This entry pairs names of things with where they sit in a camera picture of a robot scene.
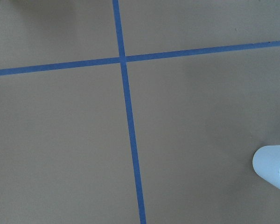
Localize light blue plastic cup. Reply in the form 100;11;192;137
252;145;280;190

